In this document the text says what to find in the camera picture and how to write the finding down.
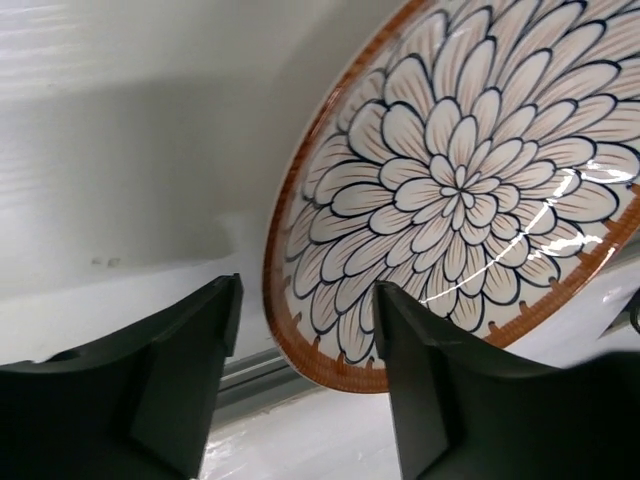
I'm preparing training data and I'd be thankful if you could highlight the floral patterned ceramic plate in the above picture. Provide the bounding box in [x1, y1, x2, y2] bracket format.
[262, 1, 639, 394]

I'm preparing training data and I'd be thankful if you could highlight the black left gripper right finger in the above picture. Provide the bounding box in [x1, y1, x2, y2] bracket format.
[373, 282, 639, 479]

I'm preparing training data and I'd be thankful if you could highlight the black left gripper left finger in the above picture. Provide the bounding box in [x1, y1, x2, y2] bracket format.
[1, 274, 243, 479]

